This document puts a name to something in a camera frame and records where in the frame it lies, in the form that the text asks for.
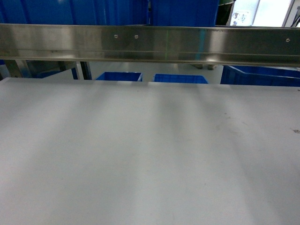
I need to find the large blue bin on shelf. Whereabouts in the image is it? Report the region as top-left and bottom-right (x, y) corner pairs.
(150, 0), (219, 27)

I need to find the blue bin below middle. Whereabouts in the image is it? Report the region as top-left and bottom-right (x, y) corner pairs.
(152, 74), (209, 84)

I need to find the blue bin below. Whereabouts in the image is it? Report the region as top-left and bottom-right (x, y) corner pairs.
(220, 66), (300, 87)
(152, 74), (209, 84)
(95, 72), (143, 82)

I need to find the blue bin below left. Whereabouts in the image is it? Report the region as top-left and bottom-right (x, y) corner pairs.
(95, 72), (143, 82)

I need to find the blue bin below right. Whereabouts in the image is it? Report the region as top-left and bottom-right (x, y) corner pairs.
(220, 66), (300, 87)

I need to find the stainless steel shelf rail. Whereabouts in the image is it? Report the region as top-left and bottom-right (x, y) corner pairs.
(0, 23), (300, 67)

